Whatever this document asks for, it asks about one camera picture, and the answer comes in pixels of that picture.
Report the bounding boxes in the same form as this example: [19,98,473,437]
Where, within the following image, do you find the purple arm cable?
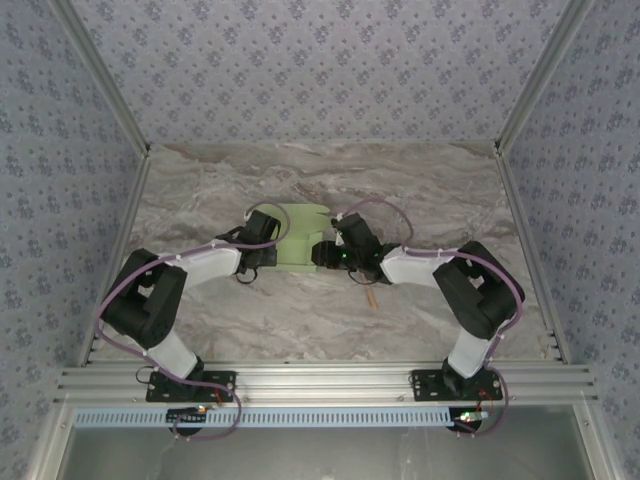
[329,197,527,439]
[94,201,294,442]

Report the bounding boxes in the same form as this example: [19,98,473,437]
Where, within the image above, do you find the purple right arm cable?
[329,197,527,439]

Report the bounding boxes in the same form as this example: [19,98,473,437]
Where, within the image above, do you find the aluminium table side rail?
[77,149,153,369]
[493,144,571,365]

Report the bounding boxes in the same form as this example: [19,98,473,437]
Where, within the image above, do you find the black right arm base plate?
[410,368,504,404]

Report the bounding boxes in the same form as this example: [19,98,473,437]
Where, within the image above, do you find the light green paper box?
[277,202,334,274]

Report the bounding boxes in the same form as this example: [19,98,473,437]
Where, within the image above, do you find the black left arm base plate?
[145,368,237,404]

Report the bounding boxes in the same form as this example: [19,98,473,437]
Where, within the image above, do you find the pale blue slotted cable duct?
[74,406,489,430]

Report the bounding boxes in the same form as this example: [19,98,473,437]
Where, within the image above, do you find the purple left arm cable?
[94,201,294,442]

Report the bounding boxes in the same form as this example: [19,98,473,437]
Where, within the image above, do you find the grey metal panel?
[29,403,619,480]

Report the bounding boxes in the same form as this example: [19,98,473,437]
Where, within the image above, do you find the aluminium mounting rail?
[53,363,600,405]

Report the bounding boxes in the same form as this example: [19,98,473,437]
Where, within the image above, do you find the small black controller board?
[166,406,210,437]
[452,407,490,437]

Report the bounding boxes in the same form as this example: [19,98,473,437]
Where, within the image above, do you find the aluminium frame post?
[493,0,599,157]
[48,0,153,157]

